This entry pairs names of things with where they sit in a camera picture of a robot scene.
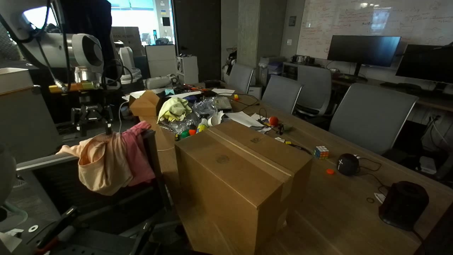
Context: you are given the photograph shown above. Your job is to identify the black round speaker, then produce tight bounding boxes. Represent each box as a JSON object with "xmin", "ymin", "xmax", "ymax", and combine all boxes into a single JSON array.
[{"xmin": 336, "ymin": 153, "xmax": 361, "ymax": 176}]

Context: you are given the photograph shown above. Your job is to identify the grey cabinet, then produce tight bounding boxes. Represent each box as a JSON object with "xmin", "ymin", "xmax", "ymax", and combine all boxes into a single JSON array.
[{"xmin": 0, "ymin": 67, "xmax": 63, "ymax": 164}]

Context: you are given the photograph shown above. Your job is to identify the whiteboard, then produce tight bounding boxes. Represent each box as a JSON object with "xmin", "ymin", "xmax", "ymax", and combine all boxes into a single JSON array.
[{"xmin": 296, "ymin": 0, "xmax": 453, "ymax": 65}]

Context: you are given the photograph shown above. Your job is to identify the crumpled clear plastic bag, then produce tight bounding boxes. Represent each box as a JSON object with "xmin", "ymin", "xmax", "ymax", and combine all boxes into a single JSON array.
[{"xmin": 159, "ymin": 98, "xmax": 218, "ymax": 134}]

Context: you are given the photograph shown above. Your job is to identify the grey office chair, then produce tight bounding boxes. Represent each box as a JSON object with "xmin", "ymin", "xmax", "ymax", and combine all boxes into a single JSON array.
[
  {"xmin": 226, "ymin": 63, "xmax": 256, "ymax": 94},
  {"xmin": 261, "ymin": 74, "xmax": 304, "ymax": 115},
  {"xmin": 295, "ymin": 65, "xmax": 333, "ymax": 120},
  {"xmin": 328, "ymin": 83, "xmax": 419, "ymax": 157}
]

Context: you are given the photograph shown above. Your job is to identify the yellow cloth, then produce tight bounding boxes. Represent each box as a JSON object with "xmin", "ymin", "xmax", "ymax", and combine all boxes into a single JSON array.
[{"xmin": 157, "ymin": 97, "xmax": 193, "ymax": 123}]

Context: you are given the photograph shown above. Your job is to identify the peach cloth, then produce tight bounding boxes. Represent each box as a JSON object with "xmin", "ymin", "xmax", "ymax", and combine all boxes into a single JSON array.
[{"xmin": 56, "ymin": 132, "xmax": 134, "ymax": 196}]

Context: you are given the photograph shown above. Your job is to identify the small cardboard box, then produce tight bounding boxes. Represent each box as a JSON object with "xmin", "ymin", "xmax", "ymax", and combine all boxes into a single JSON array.
[{"xmin": 128, "ymin": 90, "xmax": 162, "ymax": 118}]

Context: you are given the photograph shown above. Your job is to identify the white box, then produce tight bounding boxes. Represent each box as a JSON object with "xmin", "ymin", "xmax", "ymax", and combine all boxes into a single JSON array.
[{"xmin": 176, "ymin": 55, "xmax": 199, "ymax": 85}]

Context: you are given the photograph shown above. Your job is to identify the black cable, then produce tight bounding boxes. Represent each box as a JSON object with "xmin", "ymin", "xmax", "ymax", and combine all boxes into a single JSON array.
[{"xmin": 356, "ymin": 157, "xmax": 390, "ymax": 192}]

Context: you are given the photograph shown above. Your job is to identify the large cardboard box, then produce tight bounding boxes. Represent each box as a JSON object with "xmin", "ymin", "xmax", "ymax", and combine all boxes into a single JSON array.
[{"xmin": 174, "ymin": 120, "xmax": 314, "ymax": 255}]

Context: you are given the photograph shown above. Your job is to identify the row of monitors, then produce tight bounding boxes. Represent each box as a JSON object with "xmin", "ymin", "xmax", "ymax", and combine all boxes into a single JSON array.
[{"xmin": 327, "ymin": 35, "xmax": 453, "ymax": 85}]

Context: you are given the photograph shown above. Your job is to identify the pink cloth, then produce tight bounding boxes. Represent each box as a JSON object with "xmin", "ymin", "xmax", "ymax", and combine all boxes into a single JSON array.
[{"xmin": 120, "ymin": 120, "xmax": 156, "ymax": 187}]

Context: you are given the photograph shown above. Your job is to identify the black cylinder speaker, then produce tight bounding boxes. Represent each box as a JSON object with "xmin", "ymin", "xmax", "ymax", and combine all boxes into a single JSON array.
[{"xmin": 378, "ymin": 181, "xmax": 430, "ymax": 232}]

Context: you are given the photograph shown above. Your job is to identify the white cup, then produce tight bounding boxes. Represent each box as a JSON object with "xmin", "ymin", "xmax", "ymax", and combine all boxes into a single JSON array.
[{"xmin": 207, "ymin": 111, "xmax": 225, "ymax": 127}]

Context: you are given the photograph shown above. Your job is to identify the black office chair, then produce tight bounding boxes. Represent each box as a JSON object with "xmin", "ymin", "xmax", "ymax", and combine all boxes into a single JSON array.
[{"xmin": 16, "ymin": 129, "xmax": 177, "ymax": 255}]

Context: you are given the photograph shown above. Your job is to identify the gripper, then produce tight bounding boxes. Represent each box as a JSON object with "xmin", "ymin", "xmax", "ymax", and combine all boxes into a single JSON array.
[{"xmin": 70, "ymin": 92, "xmax": 114, "ymax": 137}]

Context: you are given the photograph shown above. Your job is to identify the window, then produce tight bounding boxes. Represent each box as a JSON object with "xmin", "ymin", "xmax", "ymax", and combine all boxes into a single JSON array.
[{"xmin": 22, "ymin": 0, "xmax": 174, "ymax": 46}]

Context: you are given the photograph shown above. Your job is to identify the grey flat device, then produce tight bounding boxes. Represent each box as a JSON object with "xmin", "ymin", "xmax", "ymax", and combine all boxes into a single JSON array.
[{"xmin": 212, "ymin": 96, "xmax": 233, "ymax": 112}]

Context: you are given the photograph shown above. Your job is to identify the white paper sheets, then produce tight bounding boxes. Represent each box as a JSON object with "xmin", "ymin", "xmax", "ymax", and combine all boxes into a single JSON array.
[{"xmin": 224, "ymin": 111, "xmax": 272, "ymax": 134}]

